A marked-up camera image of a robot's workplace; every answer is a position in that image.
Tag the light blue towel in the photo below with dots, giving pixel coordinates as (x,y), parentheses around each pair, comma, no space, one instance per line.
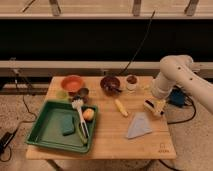
(139,126)

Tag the small green cup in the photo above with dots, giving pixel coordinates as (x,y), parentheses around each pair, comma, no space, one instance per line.
(61,95)

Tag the white cup with brown content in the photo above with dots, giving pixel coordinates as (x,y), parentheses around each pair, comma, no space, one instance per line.
(131,82)

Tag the black power adapter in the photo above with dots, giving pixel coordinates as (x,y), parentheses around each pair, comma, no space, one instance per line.
(5,140)

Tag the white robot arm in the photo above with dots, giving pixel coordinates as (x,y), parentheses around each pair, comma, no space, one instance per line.
(178,70)

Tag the white dish brush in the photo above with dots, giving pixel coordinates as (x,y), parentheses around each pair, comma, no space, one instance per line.
(77,104)

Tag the blue box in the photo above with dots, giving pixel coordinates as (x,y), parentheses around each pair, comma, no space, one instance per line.
(177,98)

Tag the dark red bowl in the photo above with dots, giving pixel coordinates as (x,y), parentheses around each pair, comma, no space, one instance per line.
(110,85)

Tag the green plastic tray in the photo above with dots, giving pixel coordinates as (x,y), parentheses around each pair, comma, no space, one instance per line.
(46,131)

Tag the green sponge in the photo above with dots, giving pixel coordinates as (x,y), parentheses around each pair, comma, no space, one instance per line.
(67,125)

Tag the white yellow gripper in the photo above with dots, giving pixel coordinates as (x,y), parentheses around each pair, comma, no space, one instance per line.
(156,107)

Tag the green handled utensil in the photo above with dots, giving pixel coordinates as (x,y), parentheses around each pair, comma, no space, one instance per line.
(83,139)

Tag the orange bowl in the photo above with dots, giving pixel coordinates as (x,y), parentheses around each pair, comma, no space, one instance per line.
(72,83)

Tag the dark metal cup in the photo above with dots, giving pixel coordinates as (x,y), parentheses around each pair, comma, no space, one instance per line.
(82,93)

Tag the yellow lemon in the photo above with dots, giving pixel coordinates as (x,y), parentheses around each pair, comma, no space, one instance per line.
(88,114)

